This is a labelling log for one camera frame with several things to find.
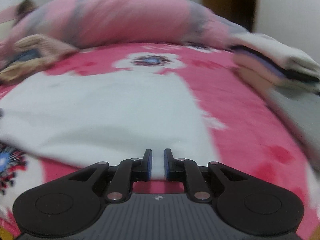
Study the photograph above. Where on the beige crumpled garment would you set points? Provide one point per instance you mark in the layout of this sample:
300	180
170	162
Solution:
17	71

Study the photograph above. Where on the blue jeans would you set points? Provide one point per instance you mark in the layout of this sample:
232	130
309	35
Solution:
26	55

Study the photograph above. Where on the pink folded garment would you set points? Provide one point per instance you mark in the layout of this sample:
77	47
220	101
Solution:
247	61

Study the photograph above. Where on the grey folded garment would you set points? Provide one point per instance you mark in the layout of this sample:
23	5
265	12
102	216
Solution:
295	107

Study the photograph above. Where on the white sweatshirt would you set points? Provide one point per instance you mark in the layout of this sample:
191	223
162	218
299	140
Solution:
112	110

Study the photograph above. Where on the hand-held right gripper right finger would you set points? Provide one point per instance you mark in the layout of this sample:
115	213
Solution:
167	166

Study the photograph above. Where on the lavender folded garment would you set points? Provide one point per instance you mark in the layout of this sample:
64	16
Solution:
265	63

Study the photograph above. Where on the pink and grey duvet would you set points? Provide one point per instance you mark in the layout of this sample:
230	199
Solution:
120	20

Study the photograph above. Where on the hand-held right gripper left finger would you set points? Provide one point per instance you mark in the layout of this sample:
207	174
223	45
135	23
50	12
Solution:
148	166

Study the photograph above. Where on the pink and cream headboard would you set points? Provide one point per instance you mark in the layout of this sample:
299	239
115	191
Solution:
6	16

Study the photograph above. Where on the pink floral blanket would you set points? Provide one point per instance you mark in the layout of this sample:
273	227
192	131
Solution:
237	105

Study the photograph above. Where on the beige folded garment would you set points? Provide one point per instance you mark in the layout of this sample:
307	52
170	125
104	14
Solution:
255	78

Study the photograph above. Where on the black folded garment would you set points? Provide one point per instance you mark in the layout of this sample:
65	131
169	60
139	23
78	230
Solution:
302	76

